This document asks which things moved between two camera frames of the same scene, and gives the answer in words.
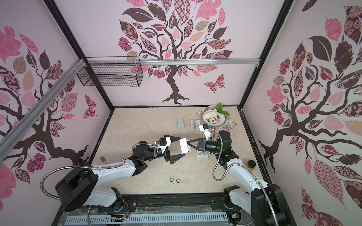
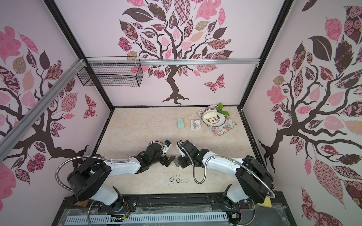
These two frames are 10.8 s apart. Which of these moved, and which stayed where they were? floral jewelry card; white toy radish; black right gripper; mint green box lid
Moved: black right gripper
Stayed: white toy radish; mint green box lid; floral jewelry card
